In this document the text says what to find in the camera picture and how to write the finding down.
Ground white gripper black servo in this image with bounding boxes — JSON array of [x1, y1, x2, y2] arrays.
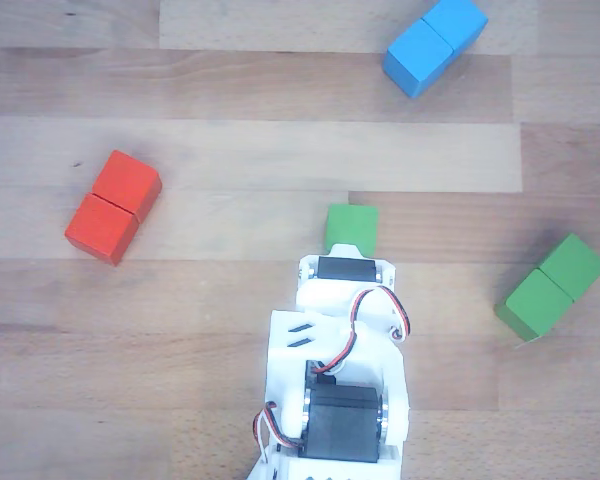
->
[[293, 243, 412, 346]]

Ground small green wooden cube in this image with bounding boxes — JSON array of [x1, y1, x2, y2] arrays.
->
[[323, 203, 380, 257]]

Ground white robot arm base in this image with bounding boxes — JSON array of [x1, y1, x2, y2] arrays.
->
[[247, 449, 286, 480]]

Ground long blue wooden block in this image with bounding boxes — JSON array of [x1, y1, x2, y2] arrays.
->
[[382, 0, 490, 99]]

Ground long red wooden block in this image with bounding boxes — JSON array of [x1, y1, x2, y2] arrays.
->
[[63, 149, 163, 267]]

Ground red black gripper servo wire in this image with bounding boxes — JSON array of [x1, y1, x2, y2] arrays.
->
[[312, 287, 411, 376]]

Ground red black forearm servo wire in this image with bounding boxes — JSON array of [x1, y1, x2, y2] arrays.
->
[[252, 401, 301, 464]]

